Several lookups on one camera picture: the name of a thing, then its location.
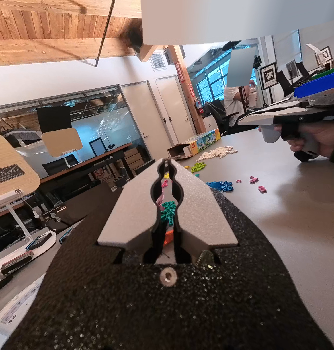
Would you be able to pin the long black box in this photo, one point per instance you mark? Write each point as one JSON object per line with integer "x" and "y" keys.
{"x": 18, "y": 261}

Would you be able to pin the black white marker board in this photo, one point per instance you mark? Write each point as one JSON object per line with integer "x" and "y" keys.
{"x": 268, "y": 76}
{"x": 324, "y": 56}

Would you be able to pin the dark wooden meeting table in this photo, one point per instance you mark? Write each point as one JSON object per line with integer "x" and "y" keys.
{"x": 87, "y": 162}

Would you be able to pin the white wall vent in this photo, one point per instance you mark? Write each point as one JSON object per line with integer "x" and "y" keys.
{"x": 158, "y": 61}

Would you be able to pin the pile of magenta lego pieces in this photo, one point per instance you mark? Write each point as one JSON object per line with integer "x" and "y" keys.
{"x": 164, "y": 183}

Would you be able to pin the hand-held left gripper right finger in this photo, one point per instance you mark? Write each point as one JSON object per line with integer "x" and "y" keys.
{"x": 205, "y": 216}

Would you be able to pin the person's right hand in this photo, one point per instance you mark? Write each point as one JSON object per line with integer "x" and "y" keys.
{"x": 325, "y": 134}

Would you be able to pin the wooden support post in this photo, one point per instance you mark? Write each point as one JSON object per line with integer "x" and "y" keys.
{"x": 187, "y": 90}

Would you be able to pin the pile of teal lego pieces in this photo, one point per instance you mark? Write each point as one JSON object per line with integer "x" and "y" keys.
{"x": 168, "y": 212}

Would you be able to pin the pile of yellow lego pieces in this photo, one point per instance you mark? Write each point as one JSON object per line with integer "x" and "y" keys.
{"x": 187, "y": 167}

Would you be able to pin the pile of orange lego pieces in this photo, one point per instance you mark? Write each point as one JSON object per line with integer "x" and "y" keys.
{"x": 169, "y": 236}

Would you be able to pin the black office chair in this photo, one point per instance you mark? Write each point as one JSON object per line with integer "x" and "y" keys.
{"x": 217, "y": 114}

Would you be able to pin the tan rounded panel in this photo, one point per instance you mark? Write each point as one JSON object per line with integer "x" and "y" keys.
{"x": 61, "y": 142}

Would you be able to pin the white instruction booklet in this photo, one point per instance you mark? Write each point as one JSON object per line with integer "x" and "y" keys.
{"x": 16, "y": 303}

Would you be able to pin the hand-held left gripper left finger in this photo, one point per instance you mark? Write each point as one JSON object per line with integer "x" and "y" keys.
{"x": 128, "y": 213}

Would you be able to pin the blue plastic bin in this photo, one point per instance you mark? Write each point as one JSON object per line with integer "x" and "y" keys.
{"x": 317, "y": 84}

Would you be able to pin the white water bottle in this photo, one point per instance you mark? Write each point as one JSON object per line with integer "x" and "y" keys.
{"x": 253, "y": 97}

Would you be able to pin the pile of blue lego pieces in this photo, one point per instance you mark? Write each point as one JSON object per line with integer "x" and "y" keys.
{"x": 220, "y": 186}

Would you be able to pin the lego set cardboard box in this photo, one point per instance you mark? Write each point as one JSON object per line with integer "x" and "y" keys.
{"x": 199, "y": 142}

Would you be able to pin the white door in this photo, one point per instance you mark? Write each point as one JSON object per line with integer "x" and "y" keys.
{"x": 145, "y": 120}
{"x": 175, "y": 106}

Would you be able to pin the pile of lime lego pieces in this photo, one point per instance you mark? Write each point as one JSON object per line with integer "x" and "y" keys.
{"x": 198, "y": 167}

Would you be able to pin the red fire extinguisher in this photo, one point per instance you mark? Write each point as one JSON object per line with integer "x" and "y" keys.
{"x": 199, "y": 106}

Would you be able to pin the green plastic bin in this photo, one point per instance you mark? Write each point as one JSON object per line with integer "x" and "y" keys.
{"x": 328, "y": 72}

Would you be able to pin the pile of white lego pieces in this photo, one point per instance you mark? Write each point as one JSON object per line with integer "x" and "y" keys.
{"x": 216, "y": 153}

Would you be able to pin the light wooden side table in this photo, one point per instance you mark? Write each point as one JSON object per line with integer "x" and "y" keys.
{"x": 8, "y": 164}

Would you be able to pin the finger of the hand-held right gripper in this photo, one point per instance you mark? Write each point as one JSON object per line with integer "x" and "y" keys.
{"x": 281, "y": 106}
{"x": 265, "y": 118}

